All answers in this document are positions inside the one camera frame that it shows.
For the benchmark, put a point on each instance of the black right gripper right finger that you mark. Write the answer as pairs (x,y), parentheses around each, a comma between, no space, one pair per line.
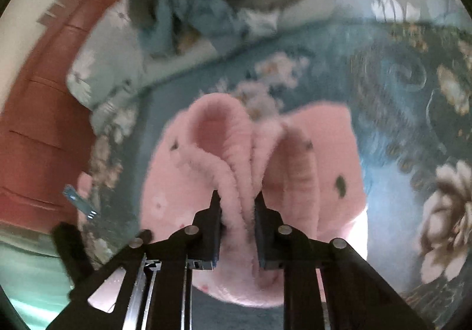
(327,285)

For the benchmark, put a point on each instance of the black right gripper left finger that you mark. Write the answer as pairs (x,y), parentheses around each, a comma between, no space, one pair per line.
(161,296)

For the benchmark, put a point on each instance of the pink fleece garment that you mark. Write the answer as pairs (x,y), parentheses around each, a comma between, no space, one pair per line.
(305,165)

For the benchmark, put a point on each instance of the smartphone with lit screen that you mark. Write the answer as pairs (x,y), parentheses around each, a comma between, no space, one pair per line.
(71,194)

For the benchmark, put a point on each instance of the red-brown wooden headboard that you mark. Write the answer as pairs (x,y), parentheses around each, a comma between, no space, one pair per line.
(45,133)

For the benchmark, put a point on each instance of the light grey floral quilt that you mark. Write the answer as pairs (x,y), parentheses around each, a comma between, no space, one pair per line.
(112,68)

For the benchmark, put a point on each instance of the teal floral bedsheet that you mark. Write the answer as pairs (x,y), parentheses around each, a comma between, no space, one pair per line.
(409,93)

